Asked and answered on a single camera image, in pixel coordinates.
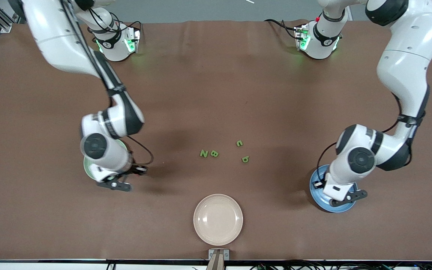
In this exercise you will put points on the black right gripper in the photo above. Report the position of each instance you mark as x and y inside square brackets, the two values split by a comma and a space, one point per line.
[135, 169]

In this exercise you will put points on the green capital letter B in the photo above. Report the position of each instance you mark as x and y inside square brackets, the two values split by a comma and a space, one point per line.
[214, 153]

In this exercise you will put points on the green lowercase letter b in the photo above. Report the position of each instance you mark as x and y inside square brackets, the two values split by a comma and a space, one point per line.
[244, 160]

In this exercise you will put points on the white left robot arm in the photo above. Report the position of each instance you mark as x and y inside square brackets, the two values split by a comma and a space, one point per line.
[407, 67]

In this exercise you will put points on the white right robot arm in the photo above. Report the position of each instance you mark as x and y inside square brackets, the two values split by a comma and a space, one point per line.
[62, 41]

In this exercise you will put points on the blue plate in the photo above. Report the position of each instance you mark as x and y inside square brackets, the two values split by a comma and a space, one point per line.
[315, 195]

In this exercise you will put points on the green plate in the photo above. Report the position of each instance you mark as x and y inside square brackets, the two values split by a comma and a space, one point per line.
[87, 168]

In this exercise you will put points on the beige plate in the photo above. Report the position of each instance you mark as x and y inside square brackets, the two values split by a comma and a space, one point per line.
[218, 219]

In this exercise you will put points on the table cover cloth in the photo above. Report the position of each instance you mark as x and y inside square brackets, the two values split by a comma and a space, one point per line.
[216, 93]

